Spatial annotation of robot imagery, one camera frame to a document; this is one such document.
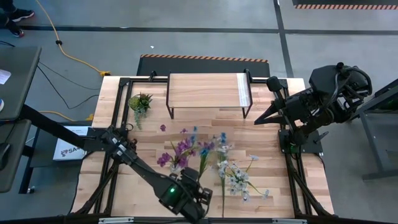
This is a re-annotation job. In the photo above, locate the yellow extension cable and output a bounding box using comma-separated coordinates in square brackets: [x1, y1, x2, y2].
[34, 0, 111, 77]

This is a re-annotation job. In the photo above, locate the silver metal bracket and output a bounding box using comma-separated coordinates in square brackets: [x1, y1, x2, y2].
[272, 218, 308, 224]
[98, 217, 134, 224]

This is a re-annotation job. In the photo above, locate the dark grey metal stand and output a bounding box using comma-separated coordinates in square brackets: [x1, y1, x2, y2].
[343, 77, 398, 181]

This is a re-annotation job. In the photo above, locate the blue artificial flower stem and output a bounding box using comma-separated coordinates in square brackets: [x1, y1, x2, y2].
[189, 126, 228, 182]

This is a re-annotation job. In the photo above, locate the white artificial flower stem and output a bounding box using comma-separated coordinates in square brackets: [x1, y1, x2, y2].
[211, 135, 236, 218]
[207, 154, 271, 202]

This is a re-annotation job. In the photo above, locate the white printed box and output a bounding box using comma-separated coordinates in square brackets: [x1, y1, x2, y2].
[52, 126, 91, 162]

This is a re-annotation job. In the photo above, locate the black diagonal support beam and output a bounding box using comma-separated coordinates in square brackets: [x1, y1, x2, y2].
[20, 104, 91, 150]

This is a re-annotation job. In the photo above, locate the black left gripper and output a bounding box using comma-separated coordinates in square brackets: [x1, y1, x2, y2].
[178, 167, 214, 218]

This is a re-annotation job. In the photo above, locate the black hazard-striped floor mat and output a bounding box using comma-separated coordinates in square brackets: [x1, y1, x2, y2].
[292, 0, 398, 10]
[136, 54, 271, 78]

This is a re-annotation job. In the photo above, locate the dark grey desk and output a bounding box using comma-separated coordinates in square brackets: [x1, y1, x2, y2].
[0, 119, 32, 194]
[0, 46, 42, 122]

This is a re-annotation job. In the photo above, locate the person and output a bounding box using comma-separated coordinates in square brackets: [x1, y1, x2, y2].
[0, 0, 35, 38]

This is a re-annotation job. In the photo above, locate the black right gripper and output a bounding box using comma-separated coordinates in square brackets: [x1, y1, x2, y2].
[254, 76, 315, 138]

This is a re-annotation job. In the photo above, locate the green artificial succulent plant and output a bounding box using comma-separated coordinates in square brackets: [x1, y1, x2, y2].
[128, 92, 154, 130]

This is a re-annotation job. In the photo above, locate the yellow power cable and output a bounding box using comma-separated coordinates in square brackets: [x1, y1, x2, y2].
[39, 110, 95, 122]

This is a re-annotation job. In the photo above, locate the black aluminium rig frame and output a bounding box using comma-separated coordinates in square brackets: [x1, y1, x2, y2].
[71, 70, 335, 218]

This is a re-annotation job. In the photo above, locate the wooden shelf with black frame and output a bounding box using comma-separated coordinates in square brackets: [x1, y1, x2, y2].
[165, 68, 253, 119]

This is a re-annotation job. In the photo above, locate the blue desk base leg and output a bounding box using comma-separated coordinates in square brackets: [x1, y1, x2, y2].
[18, 127, 41, 195]

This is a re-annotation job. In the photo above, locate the white paper sheet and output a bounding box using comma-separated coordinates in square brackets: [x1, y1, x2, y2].
[0, 69, 12, 85]

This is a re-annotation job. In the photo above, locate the purple artificial flower stem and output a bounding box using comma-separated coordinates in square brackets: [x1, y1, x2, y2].
[157, 124, 216, 175]

